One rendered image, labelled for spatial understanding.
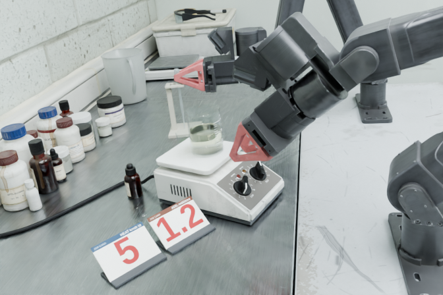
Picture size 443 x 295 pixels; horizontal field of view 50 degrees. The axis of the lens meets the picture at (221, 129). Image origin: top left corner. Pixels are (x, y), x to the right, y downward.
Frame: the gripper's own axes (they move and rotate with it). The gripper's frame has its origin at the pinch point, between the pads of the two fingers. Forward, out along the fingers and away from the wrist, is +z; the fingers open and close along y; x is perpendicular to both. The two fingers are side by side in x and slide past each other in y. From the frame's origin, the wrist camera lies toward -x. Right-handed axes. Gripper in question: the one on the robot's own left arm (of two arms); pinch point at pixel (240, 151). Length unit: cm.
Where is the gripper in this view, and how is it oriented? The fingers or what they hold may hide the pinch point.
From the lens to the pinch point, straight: 74.0
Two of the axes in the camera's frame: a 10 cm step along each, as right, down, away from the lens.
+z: -5.8, 5.0, 6.4
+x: 6.2, 7.8, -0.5
